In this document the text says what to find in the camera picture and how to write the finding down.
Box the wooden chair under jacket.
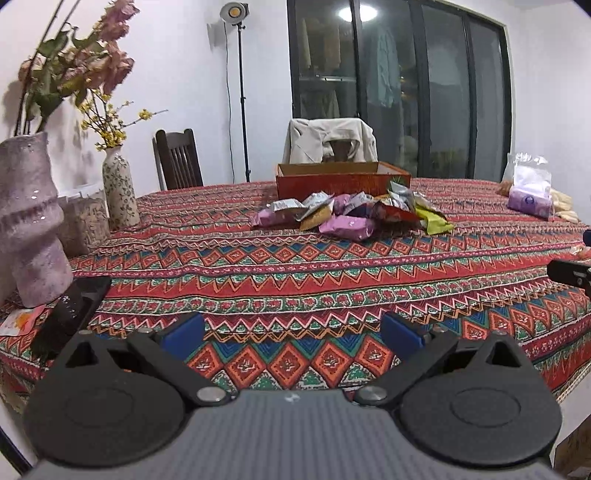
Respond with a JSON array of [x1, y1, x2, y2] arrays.
[[322, 137, 358, 163]]

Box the orange cardboard box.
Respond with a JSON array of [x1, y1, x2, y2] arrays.
[[276, 161, 411, 198]]

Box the large pink ceramic vase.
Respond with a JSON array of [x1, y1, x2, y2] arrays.
[[0, 131, 75, 308]]

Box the pile of snack packets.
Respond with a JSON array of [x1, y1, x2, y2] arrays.
[[250, 181, 455, 241]]

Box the dark wooden chair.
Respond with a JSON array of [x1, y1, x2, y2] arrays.
[[152, 128, 205, 191]]

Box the dried pink flowers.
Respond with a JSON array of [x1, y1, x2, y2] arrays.
[[14, 0, 141, 137]]

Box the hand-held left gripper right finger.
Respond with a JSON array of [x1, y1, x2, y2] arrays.
[[353, 311, 532, 408]]

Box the slim floral vase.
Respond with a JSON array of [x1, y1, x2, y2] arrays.
[[102, 145, 140, 230]]

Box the purple tissue pack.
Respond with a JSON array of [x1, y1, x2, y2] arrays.
[[507, 152, 554, 221]]

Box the yellow flower sprigs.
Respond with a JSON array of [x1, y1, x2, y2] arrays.
[[78, 90, 169, 151]]

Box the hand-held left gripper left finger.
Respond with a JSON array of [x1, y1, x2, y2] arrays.
[[48, 312, 232, 409]]

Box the patterned red tablecloth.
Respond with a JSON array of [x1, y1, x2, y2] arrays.
[[0, 178, 591, 416]]

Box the studio light on stand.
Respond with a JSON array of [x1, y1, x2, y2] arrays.
[[208, 2, 253, 184]]

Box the orange white paper card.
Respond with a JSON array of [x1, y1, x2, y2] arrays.
[[0, 306, 45, 337]]

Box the beige jacket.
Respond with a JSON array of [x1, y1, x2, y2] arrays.
[[283, 117, 378, 165]]

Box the black flat device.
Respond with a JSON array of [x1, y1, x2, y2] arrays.
[[39, 276, 113, 358]]

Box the black framed glass door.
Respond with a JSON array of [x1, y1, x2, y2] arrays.
[[286, 0, 514, 183]]

